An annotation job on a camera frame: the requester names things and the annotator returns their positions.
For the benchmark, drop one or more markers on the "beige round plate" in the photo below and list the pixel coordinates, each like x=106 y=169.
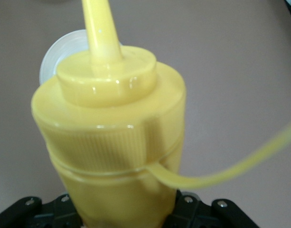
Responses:
x=52 y=57

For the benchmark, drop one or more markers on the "yellow mustard squeeze bottle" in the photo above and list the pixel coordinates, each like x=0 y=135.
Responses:
x=112 y=118

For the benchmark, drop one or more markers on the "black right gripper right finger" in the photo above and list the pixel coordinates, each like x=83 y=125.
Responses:
x=190 y=213

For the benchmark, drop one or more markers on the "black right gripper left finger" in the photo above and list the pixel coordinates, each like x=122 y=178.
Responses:
x=29 y=213

